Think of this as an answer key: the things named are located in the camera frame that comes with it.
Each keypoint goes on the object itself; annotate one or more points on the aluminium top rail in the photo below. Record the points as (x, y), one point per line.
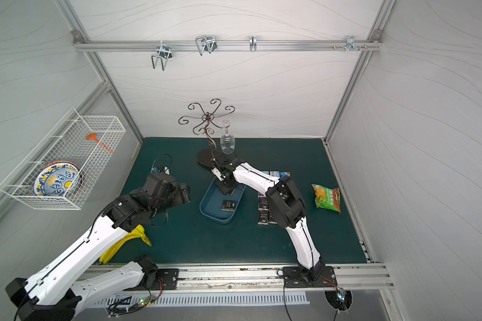
(223, 46)

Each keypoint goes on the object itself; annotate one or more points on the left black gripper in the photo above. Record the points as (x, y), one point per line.
(183, 193)

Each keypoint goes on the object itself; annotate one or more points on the metal scroll cup stand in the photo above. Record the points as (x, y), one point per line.
(207, 124)

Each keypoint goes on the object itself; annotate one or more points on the metal hook centre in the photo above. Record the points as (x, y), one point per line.
(206, 44)

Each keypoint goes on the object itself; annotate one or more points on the metal hook left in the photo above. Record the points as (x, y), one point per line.
(162, 55)

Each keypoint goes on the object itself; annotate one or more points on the white vent strip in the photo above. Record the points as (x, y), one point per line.
(231, 299)

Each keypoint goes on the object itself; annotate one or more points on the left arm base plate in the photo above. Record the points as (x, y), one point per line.
(156, 279)

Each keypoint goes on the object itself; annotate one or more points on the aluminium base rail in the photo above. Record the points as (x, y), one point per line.
(189, 278)

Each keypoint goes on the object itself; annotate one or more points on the white wire basket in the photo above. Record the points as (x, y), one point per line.
(66, 142)

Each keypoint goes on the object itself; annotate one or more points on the green snack bag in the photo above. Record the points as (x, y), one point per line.
(326, 198)

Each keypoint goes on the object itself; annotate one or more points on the metal hook right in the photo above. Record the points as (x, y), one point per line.
(350, 46)

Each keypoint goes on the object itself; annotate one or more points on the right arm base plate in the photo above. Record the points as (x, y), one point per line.
(294, 277)

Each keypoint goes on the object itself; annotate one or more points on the orange plastic spoon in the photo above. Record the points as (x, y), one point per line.
(93, 136)

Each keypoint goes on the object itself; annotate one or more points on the black Face tissue pack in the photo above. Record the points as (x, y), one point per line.
(263, 217)
(263, 203)

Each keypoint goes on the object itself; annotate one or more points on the yellow banana toy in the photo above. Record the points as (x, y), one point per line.
(137, 233)

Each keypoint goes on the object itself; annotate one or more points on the teal plastic storage box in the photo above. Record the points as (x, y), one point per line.
(210, 205)

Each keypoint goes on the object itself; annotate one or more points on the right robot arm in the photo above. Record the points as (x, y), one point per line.
(286, 205)

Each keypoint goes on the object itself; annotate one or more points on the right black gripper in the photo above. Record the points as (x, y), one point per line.
(221, 163)

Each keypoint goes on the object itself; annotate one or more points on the blue yellow patterned plate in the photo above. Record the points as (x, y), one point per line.
(57, 180)

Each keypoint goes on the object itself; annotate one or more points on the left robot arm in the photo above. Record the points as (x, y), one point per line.
(55, 292)

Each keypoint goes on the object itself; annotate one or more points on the metal hook small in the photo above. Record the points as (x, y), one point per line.
(252, 43)

